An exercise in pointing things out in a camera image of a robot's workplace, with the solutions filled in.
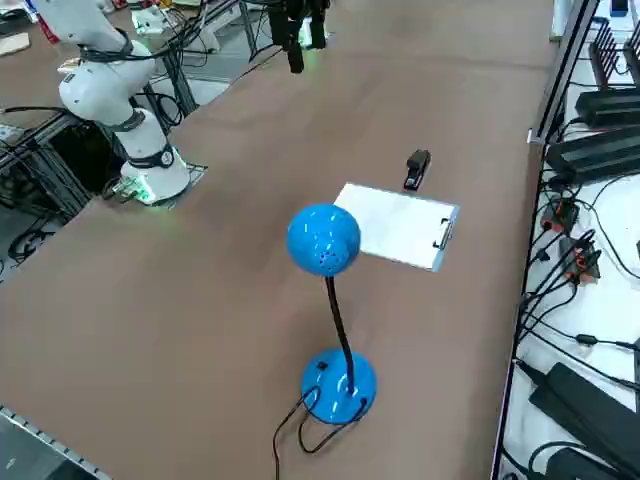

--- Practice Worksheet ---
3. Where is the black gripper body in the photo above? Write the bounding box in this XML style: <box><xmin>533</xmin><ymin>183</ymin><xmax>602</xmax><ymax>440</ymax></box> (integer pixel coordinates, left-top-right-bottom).
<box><xmin>267</xmin><ymin>0</ymin><xmax>332</xmax><ymax>24</ymax></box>

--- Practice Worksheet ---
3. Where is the black stapler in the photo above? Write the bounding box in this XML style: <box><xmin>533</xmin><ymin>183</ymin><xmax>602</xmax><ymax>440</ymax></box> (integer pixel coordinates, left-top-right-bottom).
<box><xmin>402</xmin><ymin>148</ymin><xmax>432</xmax><ymax>193</ymax></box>

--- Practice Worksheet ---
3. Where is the white green-lit device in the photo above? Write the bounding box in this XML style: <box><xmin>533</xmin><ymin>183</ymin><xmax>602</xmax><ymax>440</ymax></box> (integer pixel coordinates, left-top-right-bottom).
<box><xmin>132</xmin><ymin>7</ymin><xmax>169</xmax><ymax>37</ymax></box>

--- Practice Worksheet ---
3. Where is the blue desk lamp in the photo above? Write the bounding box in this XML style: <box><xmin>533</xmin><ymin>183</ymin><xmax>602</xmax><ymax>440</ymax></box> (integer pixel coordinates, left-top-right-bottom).
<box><xmin>285</xmin><ymin>202</ymin><xmax>379</xmax><ymax>426</ymax></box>

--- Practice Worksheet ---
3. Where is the white paper sheet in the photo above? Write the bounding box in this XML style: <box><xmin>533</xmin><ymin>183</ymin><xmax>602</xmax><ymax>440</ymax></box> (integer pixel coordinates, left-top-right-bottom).
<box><xmin>333</xmin><ymin>183</ymin><xmax>454</xmax><ymax>267</ymax></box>

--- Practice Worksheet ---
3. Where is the clipboard with metal clip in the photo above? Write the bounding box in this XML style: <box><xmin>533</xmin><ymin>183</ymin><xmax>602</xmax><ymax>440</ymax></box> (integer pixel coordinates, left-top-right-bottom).
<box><xmin>332</xmin><ymin>183</ymin><xmax>461</xmax><ymax>274</ymax></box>

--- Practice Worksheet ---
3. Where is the brown cardboard piece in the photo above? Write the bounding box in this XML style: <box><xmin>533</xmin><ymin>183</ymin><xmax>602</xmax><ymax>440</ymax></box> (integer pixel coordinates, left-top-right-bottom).
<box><xmin>0</xmin><ymin>32</ymin><xmax>32</xmax><ymax>57</ymax></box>

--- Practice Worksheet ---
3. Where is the black slotted rack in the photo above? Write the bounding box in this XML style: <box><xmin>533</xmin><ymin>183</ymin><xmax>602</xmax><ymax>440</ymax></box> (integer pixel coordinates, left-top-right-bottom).
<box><xmin>588</xmin><ymin>17</ymin><xmax>640</xmax><ymax>91</ymax></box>

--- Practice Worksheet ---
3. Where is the orange black connector block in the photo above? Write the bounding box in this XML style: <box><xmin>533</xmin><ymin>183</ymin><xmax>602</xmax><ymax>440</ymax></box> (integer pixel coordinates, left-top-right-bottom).
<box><xmin>540</xmin><ymin>196</ymin><xmax>580</xmax><ymax>232</ymax></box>
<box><xmin>558</xmin><ymin>235</ymin><xmax>602</xmax><ymax>286</ymax></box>

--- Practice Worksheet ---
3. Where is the large black power adapter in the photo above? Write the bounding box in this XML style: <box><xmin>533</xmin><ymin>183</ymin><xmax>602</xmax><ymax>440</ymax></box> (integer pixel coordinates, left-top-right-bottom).
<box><xmin>528</xmin><ymin>362</ymin><xmax>640</xmax><ymax>476</ymax></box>

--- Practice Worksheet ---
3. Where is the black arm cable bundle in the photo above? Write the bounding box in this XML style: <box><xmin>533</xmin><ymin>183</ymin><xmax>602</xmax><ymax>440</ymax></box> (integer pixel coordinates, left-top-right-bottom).
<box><xmin>77</xmin><ymin>29</ymin><xmax>166</xmax><ymax>66</ymax></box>

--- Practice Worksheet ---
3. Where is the aluminium rail post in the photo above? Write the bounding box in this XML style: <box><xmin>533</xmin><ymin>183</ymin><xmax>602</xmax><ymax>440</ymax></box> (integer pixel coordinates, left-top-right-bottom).
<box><xmin>528</xmin><ymin>0</ymin><xmax>601</xmax><ymax>146</ymax></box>

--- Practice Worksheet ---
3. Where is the black aluminium frame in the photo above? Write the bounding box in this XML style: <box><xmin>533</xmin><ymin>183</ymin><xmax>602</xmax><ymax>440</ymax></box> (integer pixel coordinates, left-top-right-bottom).
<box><xmin>0</xmin><ymin>107</ymin><xmax>126</xmax><ymax>221</ymax></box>

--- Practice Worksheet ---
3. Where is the black lamp cable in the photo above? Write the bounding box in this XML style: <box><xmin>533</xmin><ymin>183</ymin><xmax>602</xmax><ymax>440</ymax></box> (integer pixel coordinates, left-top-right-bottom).
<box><xmin>272</xmin><ymin>384</ymin><xmax>371</xmax><ymax>480</ymax></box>

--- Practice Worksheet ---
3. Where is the black cable with ferrite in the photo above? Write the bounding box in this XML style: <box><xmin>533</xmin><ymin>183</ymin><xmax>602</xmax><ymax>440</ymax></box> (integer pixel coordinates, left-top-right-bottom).
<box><xmin>519</xmin><ymin>309</ymin><xmax>640</xmax><ymax>351</ymax></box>

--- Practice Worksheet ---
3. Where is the silver table edge rail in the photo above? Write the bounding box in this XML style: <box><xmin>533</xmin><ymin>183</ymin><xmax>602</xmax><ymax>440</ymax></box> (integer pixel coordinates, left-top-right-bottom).
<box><xmin>0</xmin><ymin>403</ymin><xmax>111</xmax><ymax>480</ymax></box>

